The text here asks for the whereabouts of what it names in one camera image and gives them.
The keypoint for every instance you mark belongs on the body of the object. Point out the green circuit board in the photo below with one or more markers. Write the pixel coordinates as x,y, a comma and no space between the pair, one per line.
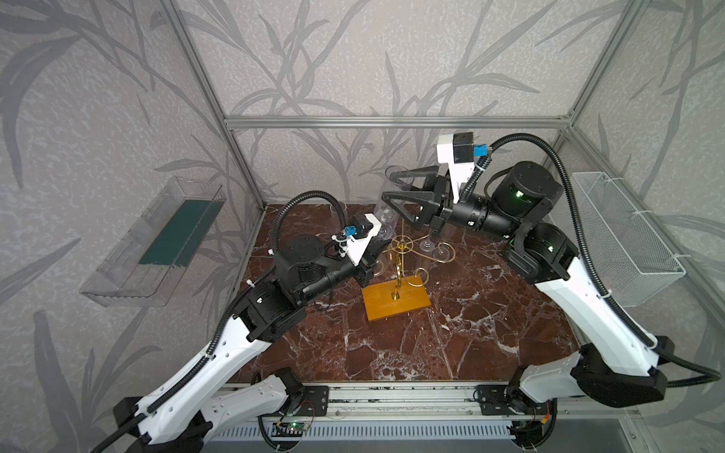
293,429

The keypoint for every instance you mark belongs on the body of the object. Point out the yellow wooden rack base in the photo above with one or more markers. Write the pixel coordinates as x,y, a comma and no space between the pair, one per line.
391,298

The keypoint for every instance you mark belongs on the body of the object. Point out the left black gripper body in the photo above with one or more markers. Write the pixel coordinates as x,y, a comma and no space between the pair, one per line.
368,263

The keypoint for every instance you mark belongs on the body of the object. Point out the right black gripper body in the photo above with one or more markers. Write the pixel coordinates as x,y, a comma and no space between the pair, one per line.
443,201

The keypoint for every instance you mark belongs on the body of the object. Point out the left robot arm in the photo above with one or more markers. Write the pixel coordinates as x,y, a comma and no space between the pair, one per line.
187,411

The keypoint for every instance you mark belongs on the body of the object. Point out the aluminium frame struts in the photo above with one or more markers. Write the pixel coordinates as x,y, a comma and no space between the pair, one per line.
174,18

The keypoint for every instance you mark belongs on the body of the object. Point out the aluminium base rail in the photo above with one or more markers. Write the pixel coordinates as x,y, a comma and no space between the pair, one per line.
440,411

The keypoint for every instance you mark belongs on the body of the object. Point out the clear plastic wall bin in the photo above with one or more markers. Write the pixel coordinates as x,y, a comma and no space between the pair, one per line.
145,267

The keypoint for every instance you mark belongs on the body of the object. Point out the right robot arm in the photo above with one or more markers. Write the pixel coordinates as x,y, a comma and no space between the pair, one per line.
614,368

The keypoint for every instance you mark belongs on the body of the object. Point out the gold wire glass rack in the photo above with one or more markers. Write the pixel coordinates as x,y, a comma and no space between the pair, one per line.
404,259

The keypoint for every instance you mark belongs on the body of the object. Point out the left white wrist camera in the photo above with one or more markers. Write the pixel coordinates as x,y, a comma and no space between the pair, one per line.
355,238

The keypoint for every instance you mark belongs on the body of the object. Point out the white wire mesh basket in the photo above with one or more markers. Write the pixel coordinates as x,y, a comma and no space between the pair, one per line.
631,258

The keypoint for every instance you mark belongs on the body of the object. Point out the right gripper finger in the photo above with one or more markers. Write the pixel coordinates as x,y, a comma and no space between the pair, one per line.
417,180
415,208

